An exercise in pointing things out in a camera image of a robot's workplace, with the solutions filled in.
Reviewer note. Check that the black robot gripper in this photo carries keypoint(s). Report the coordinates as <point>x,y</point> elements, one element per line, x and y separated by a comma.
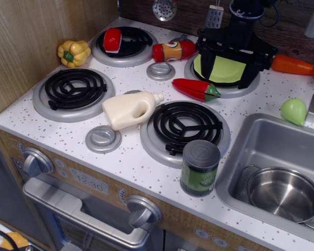
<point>238,42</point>

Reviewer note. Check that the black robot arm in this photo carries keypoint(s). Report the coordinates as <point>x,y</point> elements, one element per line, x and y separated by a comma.
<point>253,10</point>

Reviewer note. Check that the green toy plate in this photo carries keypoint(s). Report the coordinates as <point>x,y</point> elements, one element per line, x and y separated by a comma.
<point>224,70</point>

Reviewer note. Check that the back right stove burner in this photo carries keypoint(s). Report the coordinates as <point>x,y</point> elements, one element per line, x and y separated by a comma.
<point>226,92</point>

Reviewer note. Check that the stove burner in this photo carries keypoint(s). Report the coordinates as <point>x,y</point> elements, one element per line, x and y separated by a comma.
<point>136,48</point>
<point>176,123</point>
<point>72,95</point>
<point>226,92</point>

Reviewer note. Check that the red toy chili pepper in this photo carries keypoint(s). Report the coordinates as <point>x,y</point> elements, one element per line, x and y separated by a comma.
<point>199,90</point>

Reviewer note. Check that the orange toy carrot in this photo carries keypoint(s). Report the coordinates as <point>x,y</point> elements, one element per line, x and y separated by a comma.
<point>287,64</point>

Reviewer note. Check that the hanging grey slotted spatula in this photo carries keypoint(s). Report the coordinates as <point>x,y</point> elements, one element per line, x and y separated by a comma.
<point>214,16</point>

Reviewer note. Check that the red toy ketchup bottle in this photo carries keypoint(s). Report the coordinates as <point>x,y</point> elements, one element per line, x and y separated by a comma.
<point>171,51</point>

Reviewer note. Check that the silver top knob back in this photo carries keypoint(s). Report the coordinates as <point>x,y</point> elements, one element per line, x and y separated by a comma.
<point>161,71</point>

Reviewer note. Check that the green toy pear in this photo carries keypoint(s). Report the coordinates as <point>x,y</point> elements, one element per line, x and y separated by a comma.
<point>294,110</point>

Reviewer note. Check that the hanging silver strainer spoon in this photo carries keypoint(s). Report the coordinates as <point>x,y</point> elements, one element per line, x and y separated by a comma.
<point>164,10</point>

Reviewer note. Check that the back left stove burner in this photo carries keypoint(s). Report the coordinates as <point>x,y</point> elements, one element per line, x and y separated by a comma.
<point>136,48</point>

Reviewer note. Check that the green labelled toy can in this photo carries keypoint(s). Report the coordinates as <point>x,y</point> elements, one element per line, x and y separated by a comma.
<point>199,167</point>

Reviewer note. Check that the front right stove burner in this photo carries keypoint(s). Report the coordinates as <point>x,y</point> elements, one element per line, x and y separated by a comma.
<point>176,123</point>

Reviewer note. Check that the silver top knob middle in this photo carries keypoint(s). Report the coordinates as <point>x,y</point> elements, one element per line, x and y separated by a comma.
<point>132,92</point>

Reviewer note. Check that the silver sink basin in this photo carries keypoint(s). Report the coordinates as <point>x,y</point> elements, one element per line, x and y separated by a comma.
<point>266,141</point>

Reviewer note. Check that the cream toy detergent bottle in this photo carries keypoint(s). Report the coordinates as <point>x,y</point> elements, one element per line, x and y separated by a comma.
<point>130,109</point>

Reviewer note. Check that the stainless steel pot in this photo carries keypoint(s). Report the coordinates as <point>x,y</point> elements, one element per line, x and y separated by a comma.
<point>281,191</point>

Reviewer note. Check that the silver top knob front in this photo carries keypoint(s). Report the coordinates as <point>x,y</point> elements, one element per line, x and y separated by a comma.
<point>103,139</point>

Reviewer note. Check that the yellow toy bell pepper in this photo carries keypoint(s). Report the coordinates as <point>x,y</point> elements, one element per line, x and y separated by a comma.
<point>73,54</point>

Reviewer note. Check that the front left stove burner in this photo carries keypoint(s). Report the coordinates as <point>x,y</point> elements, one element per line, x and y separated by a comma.
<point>72,95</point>

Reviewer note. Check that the silver oven knob right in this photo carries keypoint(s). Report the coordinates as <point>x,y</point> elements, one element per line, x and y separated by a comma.
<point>142,211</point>

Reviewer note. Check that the silver oven knob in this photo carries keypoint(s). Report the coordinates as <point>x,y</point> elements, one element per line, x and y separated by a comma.
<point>142,211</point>
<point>36,163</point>

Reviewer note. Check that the silver oven knob left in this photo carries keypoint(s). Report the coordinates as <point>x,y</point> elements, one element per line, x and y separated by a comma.
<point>36,163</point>

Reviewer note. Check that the yellow object bottom left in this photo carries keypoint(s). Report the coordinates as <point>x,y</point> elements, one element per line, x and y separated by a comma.
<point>18,239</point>

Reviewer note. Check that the silver oven door handle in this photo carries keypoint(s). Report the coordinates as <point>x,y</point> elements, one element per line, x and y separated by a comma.
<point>77,228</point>

